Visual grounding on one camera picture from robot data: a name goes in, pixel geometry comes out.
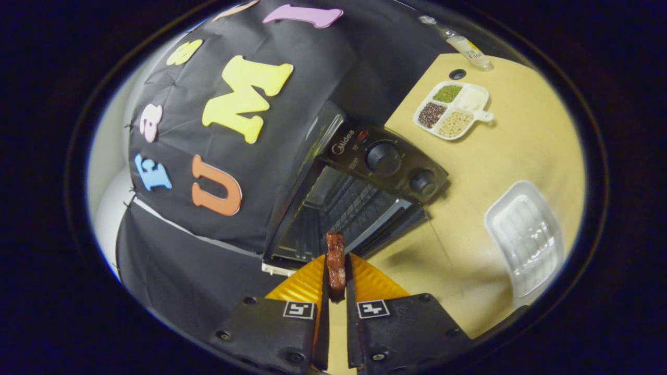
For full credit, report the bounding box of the black backdrop cloth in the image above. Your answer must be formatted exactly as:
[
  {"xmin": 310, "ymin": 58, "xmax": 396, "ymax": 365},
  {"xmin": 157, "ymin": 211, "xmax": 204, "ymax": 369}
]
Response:
[{"xmin": 116, "ymin": 0, "xmax": 470, "ymax": 339}]

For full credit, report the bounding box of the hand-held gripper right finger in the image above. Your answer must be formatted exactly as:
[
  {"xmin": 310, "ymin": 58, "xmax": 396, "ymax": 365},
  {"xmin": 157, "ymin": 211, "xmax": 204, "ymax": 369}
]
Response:
[{"xmin": 345, "ymin": 253, "xmax": 472, "ymax": 374}]

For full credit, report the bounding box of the white rectangular tray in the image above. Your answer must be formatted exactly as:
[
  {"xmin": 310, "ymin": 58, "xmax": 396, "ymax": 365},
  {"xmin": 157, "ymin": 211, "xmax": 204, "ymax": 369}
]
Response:
[{"xmin": 484, "ymin": 180, "xmax": 566, "ymax": 309}]

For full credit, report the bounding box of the clear glass bottle yellow label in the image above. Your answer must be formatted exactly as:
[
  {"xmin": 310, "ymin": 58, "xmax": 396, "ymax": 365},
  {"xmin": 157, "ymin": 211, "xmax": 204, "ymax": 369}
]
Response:
[{"xmin": 418, "ymin": 15, "xmax": 493, "ymax": 71}]

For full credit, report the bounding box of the white divided dish with grains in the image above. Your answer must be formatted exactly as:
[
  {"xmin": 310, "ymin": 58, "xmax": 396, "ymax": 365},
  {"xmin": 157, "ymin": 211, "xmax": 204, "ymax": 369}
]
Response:
[{"xmin": 413, "ymin": 81, "xmax": 494, "ymax": 141}]

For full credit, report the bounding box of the black toaster oven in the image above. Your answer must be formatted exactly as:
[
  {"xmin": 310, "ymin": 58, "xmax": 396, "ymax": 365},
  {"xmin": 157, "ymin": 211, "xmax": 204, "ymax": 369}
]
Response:
[{"xmin": 261, "ymin": 100, "xmax": 450, "ymax": 278}]

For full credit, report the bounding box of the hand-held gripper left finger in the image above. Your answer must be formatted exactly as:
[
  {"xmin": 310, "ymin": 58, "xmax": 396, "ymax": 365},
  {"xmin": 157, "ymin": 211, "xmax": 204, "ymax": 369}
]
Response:
[{"xmin": 206, "ymin": 254, "xmax": 330, "ymax": 374}]

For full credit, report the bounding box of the red-brown meat slice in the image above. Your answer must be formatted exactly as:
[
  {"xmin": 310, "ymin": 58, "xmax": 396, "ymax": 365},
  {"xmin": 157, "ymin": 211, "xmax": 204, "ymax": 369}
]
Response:
[{"xmin": 325, "ymin": 231, "xmax": 347, "ymax": 304}]

